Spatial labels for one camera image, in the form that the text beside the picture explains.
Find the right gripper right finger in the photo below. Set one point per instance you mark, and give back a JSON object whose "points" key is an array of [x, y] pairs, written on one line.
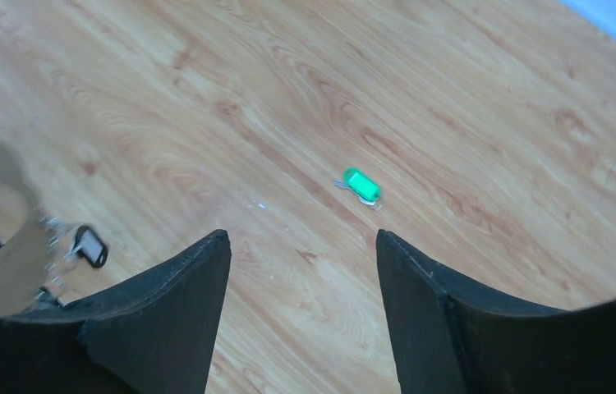
{"points": [[450, 333]]}

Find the black key tag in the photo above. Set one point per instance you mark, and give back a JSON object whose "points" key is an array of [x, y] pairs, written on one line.
{"points": [[90, 246]]}

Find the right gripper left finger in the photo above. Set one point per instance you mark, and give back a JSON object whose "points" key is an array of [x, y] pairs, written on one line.
{"points": [[152, 333]]}

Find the large keyring with small rings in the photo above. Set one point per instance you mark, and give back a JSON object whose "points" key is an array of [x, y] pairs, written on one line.
{"points": [[34, 260]]}

